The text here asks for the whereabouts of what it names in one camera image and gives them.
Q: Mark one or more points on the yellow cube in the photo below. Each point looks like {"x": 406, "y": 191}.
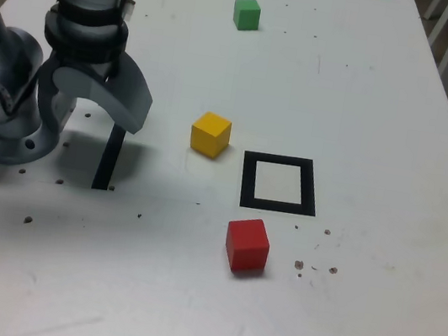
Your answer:
{"x": 210, "y": 136}

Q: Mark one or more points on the green cube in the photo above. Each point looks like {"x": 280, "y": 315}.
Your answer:
{"x": 246, "y": 16}

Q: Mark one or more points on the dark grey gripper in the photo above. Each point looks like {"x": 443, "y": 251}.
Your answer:
{"x": 100, "y": 71}

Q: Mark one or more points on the black tape strip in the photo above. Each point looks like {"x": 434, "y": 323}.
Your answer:
{"x": 106, "y": 162}

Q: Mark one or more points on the red cube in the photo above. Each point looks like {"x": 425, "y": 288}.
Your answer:
{"x": 247, "y": 248}

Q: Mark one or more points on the black tape square outline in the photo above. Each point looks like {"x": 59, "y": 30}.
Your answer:
{"x": 247, "y": 180}

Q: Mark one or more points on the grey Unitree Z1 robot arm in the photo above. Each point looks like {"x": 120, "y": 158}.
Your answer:
{"x": 12, "y": 53}

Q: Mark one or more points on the thin white furniture leg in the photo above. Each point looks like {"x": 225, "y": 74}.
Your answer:
{"x": 443, "y": 19}
{"x": 432, "y": 7}

